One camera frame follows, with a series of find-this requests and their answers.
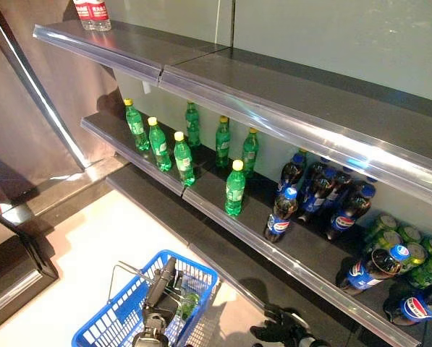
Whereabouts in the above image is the black five-finger right hand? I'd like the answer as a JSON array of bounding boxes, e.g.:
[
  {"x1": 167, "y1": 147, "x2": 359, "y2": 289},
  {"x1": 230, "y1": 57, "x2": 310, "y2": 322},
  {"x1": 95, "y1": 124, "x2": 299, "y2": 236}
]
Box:
[{"x1": 250, "y1": 303, "x2": 310, "y2": 344}]

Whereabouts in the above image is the black five-finger left hand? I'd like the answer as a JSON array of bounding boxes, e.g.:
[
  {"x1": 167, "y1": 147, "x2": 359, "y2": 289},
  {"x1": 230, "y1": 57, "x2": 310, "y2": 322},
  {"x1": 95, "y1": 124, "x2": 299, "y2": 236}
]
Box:
[{"x1": 142, "y1": 256, "x2": 184, "y2": 320}]

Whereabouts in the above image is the metal wire basket handle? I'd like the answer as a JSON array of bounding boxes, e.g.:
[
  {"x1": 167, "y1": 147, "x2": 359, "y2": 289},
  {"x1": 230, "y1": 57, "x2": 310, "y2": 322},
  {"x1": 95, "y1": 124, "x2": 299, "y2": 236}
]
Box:
[{"x1": 108, "y1": 262, "x2": 155, "y2": 304}]

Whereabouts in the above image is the blue plastic shopping basket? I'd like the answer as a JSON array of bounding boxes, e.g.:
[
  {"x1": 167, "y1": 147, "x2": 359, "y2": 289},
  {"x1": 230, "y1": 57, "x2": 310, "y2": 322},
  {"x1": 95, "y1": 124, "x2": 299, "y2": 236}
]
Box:
[{"x1": 72, "y1": 249, "x2": 219, "y2": 347}]

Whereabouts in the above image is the dark cola bottle blue label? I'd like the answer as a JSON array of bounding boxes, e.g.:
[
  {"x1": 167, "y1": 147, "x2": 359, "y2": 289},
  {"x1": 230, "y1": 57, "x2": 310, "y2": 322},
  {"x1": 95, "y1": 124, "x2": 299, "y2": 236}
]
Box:
[
  {"x1": 339, "y1": 244, "x2": 412, "y2": 296},
  {"x1": 276, "y1": 151, "x2": 308, "y2": 196},
  {"x1": 383, "y1": 280, "x2": 432, "y2": 326},
  {"x1": 297, "y1": 168, "x2": 338, "y2": 222},
  {"x1": 305, "y1": 156, "x2": 331, "y2": 192},
  {"x1": 325, "y1": 181, "x2": 378, "y2": 242},
  {"x1": 263, "y1": 187, "x2": 299, "y2": 244},
  {"x1": 322, "y1": 166, "x2": 355, "y2": 213}
]

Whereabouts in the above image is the green bottle in basket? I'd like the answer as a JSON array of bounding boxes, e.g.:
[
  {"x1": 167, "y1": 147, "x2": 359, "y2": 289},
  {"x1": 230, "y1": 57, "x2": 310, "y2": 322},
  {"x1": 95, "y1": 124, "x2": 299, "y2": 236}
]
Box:
[{"x1": 177, "y1": 291, "x2": 201, "y2": 321}]

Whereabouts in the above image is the dark glossy floor ledge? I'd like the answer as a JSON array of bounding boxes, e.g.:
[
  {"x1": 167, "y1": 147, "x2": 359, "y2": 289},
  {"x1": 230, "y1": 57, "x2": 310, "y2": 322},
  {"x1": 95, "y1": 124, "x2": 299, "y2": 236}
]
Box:
[{"x1": 0, "y1": 153, "x2": 132, "y2": 221}]

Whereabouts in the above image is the dark glossy cabinet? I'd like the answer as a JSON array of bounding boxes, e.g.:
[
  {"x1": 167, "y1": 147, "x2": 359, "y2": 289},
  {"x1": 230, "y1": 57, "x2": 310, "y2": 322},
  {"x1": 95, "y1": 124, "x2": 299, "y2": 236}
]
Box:
[{"x1": 0, "y1": 202, "x2": 60, "y2": 337}]

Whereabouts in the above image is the chrome vertical pole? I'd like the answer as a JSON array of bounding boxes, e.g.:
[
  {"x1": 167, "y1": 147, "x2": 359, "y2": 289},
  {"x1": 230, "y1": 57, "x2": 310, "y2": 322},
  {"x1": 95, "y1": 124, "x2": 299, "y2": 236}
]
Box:
[{"x1": 0, "y1": 10, "x2": 88, "y2": 171}]

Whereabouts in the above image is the clear water bottle red label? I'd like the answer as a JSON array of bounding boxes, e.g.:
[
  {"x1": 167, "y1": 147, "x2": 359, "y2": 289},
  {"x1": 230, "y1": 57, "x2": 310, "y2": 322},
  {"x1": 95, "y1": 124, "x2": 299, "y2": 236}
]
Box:
[
  {"x1": 72, "y1": 0, "x2": 93, "y2": 30},
  {"x1": 88, "y1": 0, "x2": 112, "y2": 32}
]

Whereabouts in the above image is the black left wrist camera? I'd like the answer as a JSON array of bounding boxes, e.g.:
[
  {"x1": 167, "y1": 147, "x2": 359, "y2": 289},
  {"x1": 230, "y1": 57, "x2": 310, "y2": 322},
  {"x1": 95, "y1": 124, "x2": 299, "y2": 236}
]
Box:
[{"x1": 142, "y1": 313, "x2": 168, "y2": 339}]

